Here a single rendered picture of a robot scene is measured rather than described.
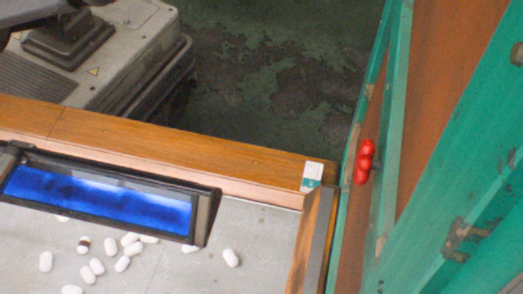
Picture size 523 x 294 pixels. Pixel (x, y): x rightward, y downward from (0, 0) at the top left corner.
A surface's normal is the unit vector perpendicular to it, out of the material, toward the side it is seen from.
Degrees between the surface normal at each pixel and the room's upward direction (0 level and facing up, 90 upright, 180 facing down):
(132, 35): 1
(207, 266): 0
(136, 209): 58
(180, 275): 0
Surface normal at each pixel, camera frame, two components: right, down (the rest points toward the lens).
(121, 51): 0.04, -0.58
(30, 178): -0.17, 0.35
